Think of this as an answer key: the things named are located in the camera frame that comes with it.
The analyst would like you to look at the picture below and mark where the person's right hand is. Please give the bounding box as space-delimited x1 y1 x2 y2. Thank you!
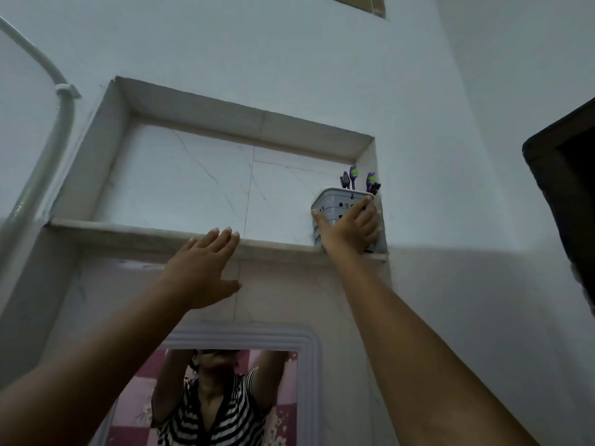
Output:
311 196 383 257

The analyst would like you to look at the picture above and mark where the person's left hand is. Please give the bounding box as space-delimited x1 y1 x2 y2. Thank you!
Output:
160 227 243 313

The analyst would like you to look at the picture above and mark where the grey perforated toothbrush holder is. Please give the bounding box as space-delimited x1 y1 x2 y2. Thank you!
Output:
311 187 388 254

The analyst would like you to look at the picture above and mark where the person's left forearm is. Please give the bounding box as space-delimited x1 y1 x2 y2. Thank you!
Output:
0 279 198 446

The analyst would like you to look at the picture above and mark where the person's right forearm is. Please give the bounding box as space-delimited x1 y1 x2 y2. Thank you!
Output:
324 250 542 446

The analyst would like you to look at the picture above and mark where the marble niche shelf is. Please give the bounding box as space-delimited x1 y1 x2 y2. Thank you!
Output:
48 218 389 264

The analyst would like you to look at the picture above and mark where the white framed mirror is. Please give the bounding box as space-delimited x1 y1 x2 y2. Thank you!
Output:
87 324 323 446

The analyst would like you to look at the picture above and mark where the dark wooden door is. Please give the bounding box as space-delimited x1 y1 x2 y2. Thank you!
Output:
522 96 595 318

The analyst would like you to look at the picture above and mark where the white wall pipe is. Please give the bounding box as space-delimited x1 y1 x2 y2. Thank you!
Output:
0 15 82 267

